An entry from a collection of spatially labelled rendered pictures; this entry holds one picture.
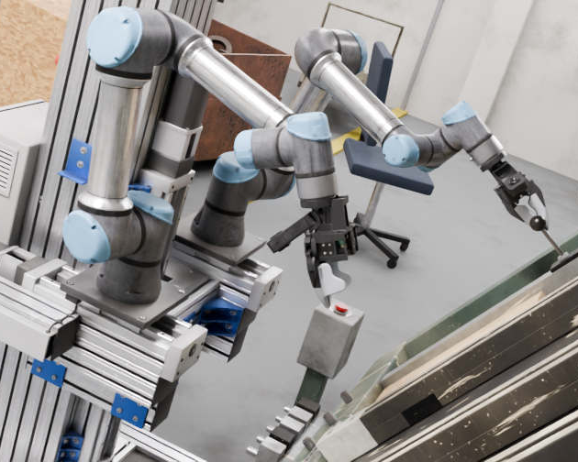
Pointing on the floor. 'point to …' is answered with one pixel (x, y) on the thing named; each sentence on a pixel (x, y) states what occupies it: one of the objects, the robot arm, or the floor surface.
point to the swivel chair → (393, 175)
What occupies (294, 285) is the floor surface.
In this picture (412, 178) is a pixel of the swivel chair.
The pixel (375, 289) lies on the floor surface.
